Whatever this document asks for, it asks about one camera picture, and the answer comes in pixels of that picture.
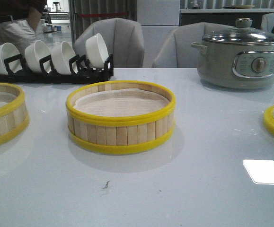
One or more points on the bamboo steamer tier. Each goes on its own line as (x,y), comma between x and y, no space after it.
(14,117)
(121,135)

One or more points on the white cloth steamer liner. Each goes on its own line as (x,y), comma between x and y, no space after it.
(121,103)

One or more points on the black bowl rack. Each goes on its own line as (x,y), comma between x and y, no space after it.
(80,71)

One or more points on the white ceramic bowl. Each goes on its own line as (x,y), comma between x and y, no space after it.
(7,50)
(34,53)
(96,50)
(61,54)

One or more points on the left grey upholstered chair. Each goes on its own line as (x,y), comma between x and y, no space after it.
(123,38)

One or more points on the green electric cooking pot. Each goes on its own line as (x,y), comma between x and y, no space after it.
(235,65)

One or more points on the glass pot lid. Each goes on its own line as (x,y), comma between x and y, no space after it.
(243,33)

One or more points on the person in khaki trousers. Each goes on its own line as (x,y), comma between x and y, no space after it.
(19,22)

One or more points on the far right grey chair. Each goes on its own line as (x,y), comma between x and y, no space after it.
(269,22)

